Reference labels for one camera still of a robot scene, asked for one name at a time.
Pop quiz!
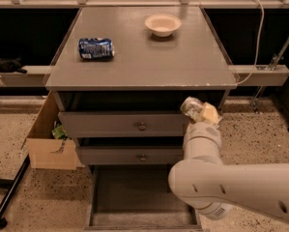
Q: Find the metal diagonal brace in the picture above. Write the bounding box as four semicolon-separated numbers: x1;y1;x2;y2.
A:
268;36;289;71

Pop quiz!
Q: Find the white paper bowl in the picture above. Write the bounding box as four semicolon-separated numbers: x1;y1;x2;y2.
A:
145;14;182;38

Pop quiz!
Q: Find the green 7up can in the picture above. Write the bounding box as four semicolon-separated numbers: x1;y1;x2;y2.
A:
180;97;203;121

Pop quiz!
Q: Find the cardboard box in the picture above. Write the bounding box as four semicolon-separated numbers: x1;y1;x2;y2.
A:
26;93;78;170

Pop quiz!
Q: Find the blue pepsi can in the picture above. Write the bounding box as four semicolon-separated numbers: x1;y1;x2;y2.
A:
78;38;115;60

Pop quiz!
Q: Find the black floor stand bar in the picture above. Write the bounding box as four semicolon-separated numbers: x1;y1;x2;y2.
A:
0;156;30;229

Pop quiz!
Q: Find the grey drawer cabinet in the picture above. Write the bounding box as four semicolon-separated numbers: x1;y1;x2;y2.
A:
44;6;238;176

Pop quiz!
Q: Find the green snack bag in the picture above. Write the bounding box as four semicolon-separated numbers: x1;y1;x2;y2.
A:
51;121;68;139

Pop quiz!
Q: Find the black object on rail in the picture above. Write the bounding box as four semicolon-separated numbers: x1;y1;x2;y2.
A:
0;58;27;73

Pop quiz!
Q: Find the grey middle drawer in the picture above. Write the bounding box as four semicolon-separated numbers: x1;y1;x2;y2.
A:
76;146;183;165

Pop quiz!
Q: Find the grey drawer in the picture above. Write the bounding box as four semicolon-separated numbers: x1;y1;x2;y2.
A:
58;111;192;138
84;164;203;232
76;146;183;165

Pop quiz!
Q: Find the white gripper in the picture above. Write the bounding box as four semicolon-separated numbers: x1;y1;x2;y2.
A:
183;102;222;160

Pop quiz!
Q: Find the grey bottom drawer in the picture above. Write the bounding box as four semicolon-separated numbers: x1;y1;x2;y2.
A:
84;164;203;232

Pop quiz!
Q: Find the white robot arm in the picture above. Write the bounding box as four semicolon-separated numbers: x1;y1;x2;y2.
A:
168;98;289;223

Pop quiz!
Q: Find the white cable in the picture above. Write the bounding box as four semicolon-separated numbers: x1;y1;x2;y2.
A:
235;0;265;86

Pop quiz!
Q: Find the grey top drawer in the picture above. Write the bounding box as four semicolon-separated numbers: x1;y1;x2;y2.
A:
58;111;192;138

